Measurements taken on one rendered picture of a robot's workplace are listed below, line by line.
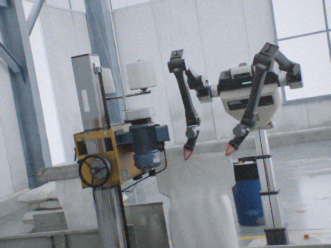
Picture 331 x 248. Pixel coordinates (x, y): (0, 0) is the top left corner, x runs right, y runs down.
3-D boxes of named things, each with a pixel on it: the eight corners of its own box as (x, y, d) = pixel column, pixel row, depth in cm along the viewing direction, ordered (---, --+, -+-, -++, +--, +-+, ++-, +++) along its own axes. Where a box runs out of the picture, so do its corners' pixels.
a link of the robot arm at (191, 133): (200, 117, 308) (187, 118, 311) (195, 117, 297) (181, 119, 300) (203, 136, 308) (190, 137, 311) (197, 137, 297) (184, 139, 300)
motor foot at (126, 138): (139, 142, 285) (137, 127, 284) (132, 144, 274) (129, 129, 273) (125, 143, 288) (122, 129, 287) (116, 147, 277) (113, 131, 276)
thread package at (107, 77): (120, 93, 307) (115, 66, 306) (110, 94, 293) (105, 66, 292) (98, 97, 312) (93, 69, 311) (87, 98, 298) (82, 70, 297)
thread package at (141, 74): (161, 87, 299) (157, 58, 299) (152, 88, 284) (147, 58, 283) (136, 91, 305) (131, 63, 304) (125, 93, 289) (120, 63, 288)
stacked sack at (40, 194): (78, 189, 628) (76, 177, 627) (46, 203, 567) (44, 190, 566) (48, 191, 643) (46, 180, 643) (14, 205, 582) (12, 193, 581)
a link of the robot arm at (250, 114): (276, 58, 275) (259, 52, 280) (271, 61, 271) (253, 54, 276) (258, 127, 295) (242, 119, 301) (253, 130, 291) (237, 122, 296)
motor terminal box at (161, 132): (169, 144, 288) (166, 124, 288) (171, 145, 278) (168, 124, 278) (155, 146, 287) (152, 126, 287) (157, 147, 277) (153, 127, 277)
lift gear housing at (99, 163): (112, 175, 275) (109, 156, 275) (108, 178, 270) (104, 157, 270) (95, 178, 279) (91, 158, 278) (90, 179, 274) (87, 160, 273)
